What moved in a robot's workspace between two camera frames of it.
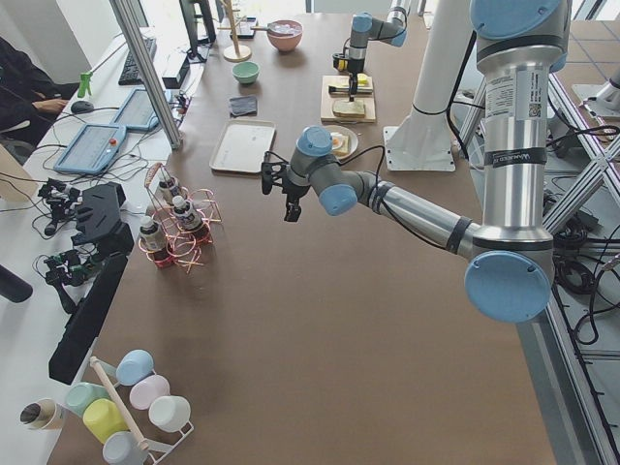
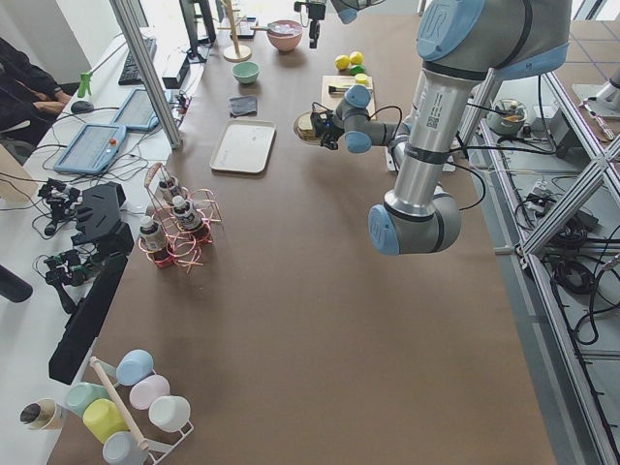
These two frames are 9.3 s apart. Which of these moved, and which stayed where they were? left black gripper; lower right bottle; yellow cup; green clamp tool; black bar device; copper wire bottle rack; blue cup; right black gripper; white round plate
Moved: left black gripper; white round plate; right black gripper
Stayed: copper wire bottle rack; lower right bottle; yellow cup; green clamp tool; black bar device; blue cup
